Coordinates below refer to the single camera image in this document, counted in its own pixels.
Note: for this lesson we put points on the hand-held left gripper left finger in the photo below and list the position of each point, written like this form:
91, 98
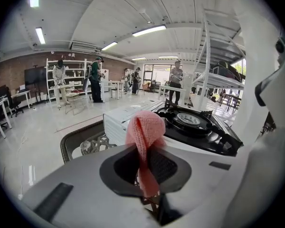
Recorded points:
90, 198

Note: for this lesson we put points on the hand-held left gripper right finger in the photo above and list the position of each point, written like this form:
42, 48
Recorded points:
204, 182

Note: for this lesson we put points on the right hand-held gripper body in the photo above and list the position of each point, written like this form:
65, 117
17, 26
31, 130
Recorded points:
282, 151

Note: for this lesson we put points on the white portable gas stove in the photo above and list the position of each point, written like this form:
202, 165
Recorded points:
116, 127

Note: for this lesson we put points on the pink knitted cloth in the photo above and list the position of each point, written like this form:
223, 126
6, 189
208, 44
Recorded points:
145, 127

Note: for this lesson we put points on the small white table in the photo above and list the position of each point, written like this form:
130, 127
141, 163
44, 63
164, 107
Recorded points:
111, 82
172, 87

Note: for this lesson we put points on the white staircase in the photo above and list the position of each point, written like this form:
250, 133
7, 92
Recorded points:
251, 56

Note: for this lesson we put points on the white side desk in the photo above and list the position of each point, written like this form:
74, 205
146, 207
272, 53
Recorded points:
21, 92

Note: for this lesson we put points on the black monitor on stand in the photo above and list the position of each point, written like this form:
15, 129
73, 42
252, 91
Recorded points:
35, 76

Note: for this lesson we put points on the white open shelf rack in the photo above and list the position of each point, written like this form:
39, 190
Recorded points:
76, 63

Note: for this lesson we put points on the ceiling air conditioner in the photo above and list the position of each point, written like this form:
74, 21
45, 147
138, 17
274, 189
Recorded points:
83, 47

